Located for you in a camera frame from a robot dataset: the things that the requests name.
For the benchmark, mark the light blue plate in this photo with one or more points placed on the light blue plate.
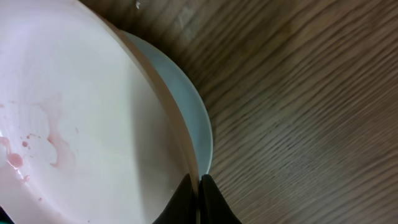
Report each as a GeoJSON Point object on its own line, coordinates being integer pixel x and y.
{"type": "Point", "coordinates": [188, 100]}

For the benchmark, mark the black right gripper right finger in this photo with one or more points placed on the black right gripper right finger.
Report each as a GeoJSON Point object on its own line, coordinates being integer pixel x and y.
{"type": "Point", "coordinates": [213, 207]}

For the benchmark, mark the white pink plate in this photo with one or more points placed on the white pink plate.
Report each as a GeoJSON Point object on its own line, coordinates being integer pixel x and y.
{"type": "Point", "coordinates": [90, 133]}

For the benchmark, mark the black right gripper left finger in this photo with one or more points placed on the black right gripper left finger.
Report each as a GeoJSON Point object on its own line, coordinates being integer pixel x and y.
{"type": "Point", "coordinates": [182, 207]}

